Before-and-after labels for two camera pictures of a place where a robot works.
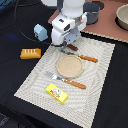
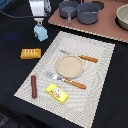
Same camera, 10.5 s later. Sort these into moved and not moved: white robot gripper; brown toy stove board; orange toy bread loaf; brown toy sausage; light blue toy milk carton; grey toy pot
Moved: brown toy sausage; white robot gripper
Not moved: light blue toy milk carton; orange toy bread loaf; grey toy pot; brown toy stove board
